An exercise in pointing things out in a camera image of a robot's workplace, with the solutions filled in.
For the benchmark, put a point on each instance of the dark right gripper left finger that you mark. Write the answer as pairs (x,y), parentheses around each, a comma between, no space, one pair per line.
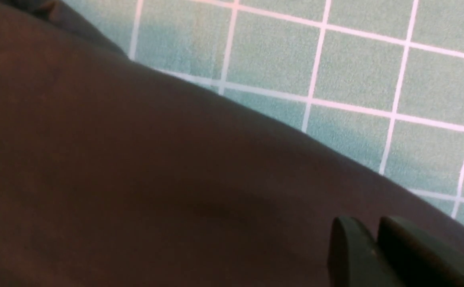
(354,258)

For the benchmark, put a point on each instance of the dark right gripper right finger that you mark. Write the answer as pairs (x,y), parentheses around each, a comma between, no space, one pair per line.
(419,259)

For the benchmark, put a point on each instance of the green checkered table mat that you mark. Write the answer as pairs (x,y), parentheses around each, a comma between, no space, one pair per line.
(381,81)

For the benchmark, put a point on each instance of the dark gray long-sleeve shirt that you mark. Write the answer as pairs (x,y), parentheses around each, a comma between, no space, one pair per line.
(113,174)

